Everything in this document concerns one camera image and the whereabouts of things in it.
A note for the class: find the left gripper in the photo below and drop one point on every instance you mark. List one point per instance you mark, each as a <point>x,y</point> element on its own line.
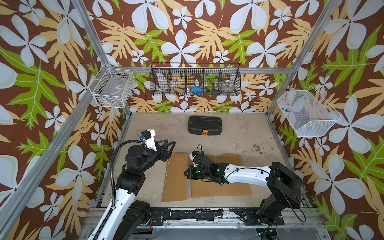
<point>163,154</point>

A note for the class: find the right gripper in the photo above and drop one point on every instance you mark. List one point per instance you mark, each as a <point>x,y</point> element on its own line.
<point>190,175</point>

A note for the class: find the brown file bag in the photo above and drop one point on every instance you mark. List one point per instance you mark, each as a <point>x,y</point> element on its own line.
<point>176,183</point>
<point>236,189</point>
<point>201,187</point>

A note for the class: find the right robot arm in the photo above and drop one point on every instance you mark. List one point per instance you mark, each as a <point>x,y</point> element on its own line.
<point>284,184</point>

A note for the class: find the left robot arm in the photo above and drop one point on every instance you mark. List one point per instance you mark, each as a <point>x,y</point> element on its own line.
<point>124,214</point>

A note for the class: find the black tool case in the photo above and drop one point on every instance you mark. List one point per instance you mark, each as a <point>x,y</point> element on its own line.
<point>206,126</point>

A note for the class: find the blue item in basket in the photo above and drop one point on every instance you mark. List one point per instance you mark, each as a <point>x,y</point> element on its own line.
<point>197,91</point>

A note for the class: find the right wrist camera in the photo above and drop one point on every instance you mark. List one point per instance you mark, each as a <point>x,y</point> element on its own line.
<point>194,157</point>

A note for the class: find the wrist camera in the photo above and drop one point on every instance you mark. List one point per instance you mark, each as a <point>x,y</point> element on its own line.
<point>148,139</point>
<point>194,157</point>

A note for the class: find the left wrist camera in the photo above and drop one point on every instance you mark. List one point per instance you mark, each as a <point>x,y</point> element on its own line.
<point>148,139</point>

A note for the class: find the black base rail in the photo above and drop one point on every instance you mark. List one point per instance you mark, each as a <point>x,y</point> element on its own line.
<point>248,216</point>

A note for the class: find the white wire basket left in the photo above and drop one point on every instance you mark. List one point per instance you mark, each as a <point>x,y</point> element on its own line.
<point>111,87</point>

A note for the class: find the white wire basket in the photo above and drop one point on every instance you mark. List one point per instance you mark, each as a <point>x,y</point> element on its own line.
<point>111,87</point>
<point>308,112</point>

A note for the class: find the black wire basket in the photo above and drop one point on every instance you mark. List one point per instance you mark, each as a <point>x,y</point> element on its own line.
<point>217,79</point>

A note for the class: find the white wire basket right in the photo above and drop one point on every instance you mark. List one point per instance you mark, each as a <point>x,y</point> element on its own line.
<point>308,112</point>

